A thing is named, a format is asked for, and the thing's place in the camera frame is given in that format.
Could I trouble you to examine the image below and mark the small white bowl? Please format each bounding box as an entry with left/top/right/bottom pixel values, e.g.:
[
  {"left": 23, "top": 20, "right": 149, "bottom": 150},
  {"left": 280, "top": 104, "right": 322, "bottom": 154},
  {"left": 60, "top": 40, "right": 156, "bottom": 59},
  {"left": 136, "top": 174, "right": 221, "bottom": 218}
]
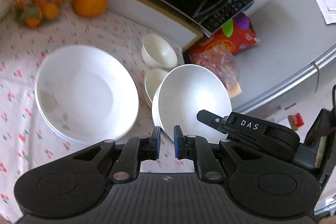
[{"left": 151, "top": 64, "right": 232, "bottom": 143}]

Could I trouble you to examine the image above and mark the blue patterned plate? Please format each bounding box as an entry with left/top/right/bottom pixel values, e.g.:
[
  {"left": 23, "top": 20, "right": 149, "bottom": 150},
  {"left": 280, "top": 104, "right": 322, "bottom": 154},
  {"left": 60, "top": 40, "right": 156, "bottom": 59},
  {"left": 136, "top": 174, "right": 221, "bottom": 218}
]
[{"left": 39, "top": 110, "right": 88, "bottom": 145}]

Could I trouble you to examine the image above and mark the large cream bowl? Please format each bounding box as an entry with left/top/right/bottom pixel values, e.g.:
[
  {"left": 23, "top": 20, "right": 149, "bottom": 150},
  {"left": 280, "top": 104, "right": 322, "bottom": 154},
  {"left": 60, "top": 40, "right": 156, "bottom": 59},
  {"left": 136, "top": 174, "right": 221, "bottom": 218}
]
[{"left": 144, "top": 69, "right": 168, "bottom": 109}]

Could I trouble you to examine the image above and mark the Ganten water carton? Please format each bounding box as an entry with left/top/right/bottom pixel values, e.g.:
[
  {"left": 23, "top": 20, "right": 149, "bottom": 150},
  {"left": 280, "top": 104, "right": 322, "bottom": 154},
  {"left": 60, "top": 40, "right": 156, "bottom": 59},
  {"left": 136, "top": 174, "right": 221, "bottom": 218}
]
[{"left": 226, "top": 82, "right": 242, "bottom": 99}]

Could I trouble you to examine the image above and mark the plastic bag of oranges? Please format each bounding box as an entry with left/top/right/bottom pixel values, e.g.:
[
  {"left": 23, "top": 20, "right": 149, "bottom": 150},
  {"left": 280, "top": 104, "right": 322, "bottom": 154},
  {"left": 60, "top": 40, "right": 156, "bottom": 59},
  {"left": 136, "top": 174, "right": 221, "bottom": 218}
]
[{"left": 189, "top": 44, "right": 239, "bottom": 89}]

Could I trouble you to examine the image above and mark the cherry print tablecloth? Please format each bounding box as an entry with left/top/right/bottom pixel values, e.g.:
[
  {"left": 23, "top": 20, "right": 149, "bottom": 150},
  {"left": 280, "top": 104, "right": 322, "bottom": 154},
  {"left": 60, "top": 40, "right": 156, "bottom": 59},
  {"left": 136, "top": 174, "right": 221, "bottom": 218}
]
[{"left": 0, "top": 0, "right": 197, "bottom": 223}]

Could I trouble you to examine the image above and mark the wooden framed white shelf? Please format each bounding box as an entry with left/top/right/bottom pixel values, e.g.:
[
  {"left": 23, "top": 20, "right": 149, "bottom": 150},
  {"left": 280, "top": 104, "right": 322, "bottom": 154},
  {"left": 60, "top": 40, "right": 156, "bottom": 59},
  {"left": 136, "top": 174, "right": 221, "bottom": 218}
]
[{"left": 107, "top": 0, "right": 203, "bottom": 51}]

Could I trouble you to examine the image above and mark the silver refrigerator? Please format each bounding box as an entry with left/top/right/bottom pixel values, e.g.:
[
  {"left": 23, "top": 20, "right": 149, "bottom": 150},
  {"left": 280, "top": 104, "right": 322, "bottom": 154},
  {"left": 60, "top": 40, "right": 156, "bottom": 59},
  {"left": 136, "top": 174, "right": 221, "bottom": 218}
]
[{"left": 231, "top": 0, "right": 335, "bottom": 118}]

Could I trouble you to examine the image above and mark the red cardboard box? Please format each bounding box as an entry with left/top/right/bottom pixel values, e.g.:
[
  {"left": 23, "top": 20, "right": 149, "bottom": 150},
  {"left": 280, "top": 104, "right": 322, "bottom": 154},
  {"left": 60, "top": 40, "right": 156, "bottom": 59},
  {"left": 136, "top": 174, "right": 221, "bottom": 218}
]
[{"left": 187, "top": 22, "right": 260, "bottom": 55}]

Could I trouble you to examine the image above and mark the purple and green toy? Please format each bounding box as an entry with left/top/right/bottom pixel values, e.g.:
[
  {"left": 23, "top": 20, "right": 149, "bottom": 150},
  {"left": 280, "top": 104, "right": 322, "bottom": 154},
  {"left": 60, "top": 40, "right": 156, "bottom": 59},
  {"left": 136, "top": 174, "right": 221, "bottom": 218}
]
[{"left": 221, "top": 12, "right": 250, "bottom": 38}]

